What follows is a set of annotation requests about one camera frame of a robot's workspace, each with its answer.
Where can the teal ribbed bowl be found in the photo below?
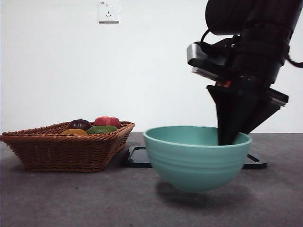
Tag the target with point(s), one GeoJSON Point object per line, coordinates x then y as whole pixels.
{"type": "Point", "coordinates": [196, 170]}

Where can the black rectangular tray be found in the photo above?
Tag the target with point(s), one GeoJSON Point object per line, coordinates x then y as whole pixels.
{"type": "Point", "coordinates": [137, 160]}

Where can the green avocado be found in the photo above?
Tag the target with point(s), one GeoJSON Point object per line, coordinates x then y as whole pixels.
{"type": "Point", "coordinates": [101, 130]}

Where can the white wall socket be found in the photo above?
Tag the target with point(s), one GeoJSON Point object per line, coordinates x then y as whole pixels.
{"type": "Point", "coordinates": [109, 11]}

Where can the brown wicker basket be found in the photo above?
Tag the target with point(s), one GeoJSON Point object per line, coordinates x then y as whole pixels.
{"type": "Point", "coordinates": [59, 153]}

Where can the dark purple fruit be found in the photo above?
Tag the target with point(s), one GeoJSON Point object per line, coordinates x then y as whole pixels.
{"type": "Point", "coordinates": [79, 124]}

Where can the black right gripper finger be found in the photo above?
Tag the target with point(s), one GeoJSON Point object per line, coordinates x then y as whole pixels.
{"type": "Point", "coordinates": [228, 113]}
{"type": "Point", "coordinates": [260, 111]}

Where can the brown kiwi fruit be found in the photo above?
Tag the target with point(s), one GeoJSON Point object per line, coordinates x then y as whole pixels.
{"type": "Point", "coordinates": [74, 132]}

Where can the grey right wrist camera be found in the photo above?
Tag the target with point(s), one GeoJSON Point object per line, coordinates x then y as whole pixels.
{"type": "Point", "coordinates": [195, 53]}

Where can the red fruit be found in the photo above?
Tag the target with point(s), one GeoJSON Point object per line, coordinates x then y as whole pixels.
{"type": "Point", "coordinates": [107, 121]}

